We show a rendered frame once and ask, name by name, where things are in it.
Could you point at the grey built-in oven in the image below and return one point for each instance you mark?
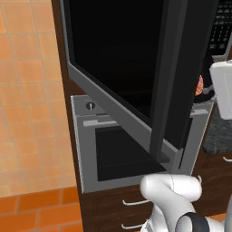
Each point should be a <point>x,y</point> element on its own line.
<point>87,145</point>

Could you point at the orange-pink waffle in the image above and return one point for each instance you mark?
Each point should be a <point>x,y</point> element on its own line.
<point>199,86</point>

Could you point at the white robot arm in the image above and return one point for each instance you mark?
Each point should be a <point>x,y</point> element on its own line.
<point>169,196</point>

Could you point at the dark wood drawer front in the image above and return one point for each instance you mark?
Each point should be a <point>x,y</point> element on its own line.
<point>102,199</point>
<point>102,223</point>

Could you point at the dark wood tall cabinet frame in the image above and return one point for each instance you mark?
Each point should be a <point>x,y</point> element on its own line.
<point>65,87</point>

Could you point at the oven door, dark window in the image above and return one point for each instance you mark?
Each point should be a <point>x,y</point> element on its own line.
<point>120,154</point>

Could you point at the black microwave door, grey frame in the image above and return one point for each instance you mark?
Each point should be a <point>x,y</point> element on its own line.
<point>108,60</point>

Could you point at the dark round oven knob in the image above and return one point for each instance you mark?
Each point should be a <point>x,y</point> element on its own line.
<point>90,105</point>

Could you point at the dark wood cupboard door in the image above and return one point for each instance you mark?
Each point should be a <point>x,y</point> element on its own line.
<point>213,184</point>

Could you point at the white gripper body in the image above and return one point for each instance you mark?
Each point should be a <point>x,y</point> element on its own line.
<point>224,87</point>

